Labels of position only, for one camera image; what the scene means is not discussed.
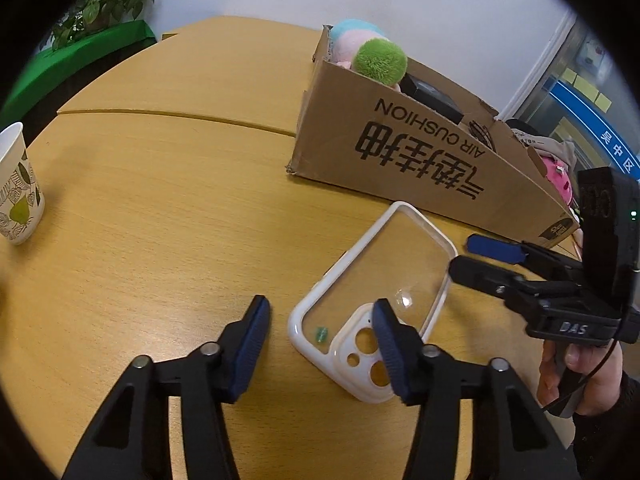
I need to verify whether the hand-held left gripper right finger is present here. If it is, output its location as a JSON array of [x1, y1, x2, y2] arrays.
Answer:
[[372, 298, 571, 480]]

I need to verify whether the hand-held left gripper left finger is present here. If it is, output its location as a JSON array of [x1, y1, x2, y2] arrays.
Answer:
[[62, 295, 273, 480]]

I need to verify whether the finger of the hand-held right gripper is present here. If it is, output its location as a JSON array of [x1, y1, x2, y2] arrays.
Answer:
[[466, 232, 583, 282], [448, 255, 583, 318]]

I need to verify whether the white clear phone case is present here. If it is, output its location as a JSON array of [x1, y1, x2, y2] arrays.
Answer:
[[287, 201, 459, 404]]

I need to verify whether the cardboard box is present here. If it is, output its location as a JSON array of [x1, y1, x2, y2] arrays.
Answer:
[[286, 24, 581, 250]]

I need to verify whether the teal and pink plush toy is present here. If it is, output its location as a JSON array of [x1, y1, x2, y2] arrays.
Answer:
[[330, 18, 391, 68]]

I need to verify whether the person's right forearm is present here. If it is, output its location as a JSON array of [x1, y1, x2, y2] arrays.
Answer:
[[570, 367, 640, 480]]

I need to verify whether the person's right hand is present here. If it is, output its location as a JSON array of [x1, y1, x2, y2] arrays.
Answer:
[[537, 342, 626, 418]]

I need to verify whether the grey printed cloth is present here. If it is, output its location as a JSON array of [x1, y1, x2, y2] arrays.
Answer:
[[505, 119, 578, 171]]

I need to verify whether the dark striped object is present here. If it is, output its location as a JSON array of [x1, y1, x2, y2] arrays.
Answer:
[[470, 120, 496, 152]]

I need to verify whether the blue door banner strip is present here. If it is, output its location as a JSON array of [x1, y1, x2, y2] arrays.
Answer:
[[549, 80, 640, 186]]

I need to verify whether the black rectangular object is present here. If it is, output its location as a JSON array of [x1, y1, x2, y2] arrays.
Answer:
[[400, 72, 466, 123]]

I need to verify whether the cartoon door poster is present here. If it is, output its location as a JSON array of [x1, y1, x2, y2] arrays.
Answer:
[[580, 42, 608, 68]]

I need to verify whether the green fuzzy ball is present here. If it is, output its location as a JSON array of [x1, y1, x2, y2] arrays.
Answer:
[[351, 37, 408, 86]]

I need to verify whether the leaf print paper cup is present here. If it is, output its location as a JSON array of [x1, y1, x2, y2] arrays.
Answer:
[[0, 121, 46, 246]]

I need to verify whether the green potted plant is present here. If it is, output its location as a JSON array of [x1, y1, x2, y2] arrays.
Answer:
[[50, 0, 155, 51]]

